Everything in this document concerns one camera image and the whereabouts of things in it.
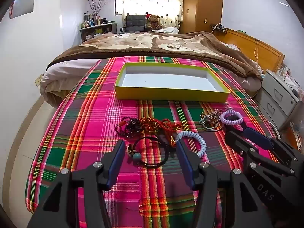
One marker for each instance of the pile of rhinestone bangles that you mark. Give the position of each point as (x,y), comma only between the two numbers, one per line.
(211,118)

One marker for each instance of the group of bottles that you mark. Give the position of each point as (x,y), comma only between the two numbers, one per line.
(91,20)

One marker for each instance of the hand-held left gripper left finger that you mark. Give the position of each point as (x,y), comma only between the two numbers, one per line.
(116,162)

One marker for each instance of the dry branches in vase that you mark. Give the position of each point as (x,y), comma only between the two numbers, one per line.
(96,7)

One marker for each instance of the white wall poster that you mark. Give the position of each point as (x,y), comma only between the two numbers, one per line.
(22,3)

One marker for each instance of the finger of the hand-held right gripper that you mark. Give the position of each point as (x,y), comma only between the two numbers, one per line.
(237,140)
(258,138)

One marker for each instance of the wall socket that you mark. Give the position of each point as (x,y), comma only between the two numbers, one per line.
(39,80)

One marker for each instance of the brown teddy bear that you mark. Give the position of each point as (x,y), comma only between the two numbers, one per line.
(153,21)

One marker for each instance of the wooden wardrobe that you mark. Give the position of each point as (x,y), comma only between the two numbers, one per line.
(201,7)

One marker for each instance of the clutter on cabinet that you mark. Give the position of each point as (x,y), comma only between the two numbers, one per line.
(291,78)

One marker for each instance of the brown patterned blanket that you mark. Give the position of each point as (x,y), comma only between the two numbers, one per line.
(152,44)

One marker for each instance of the white bed sheet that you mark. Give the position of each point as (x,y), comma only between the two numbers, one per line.
(64,73)

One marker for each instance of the pink green plaid cloth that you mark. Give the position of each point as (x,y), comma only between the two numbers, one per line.
(83,128)

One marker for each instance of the yellow shallow cardboard box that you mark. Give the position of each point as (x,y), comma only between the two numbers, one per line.
(166,80)

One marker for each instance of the wooden desk shelf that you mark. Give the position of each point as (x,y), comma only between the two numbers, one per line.
(97,32)

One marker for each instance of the dark padded chair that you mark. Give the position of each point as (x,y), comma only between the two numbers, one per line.
(134,22)

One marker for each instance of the power strip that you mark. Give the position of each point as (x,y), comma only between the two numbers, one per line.
(219,26)

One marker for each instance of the white pillow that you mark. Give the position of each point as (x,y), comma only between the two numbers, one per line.
(168,30)

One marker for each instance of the wooden headboard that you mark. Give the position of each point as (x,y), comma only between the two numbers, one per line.
(249,45)

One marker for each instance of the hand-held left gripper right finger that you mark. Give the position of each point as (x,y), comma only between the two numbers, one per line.
(185,165)

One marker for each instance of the heart print curtain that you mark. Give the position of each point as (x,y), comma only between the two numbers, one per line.
(152,0)

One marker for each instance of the grey drawer cabinet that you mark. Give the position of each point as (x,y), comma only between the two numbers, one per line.
(275,97)

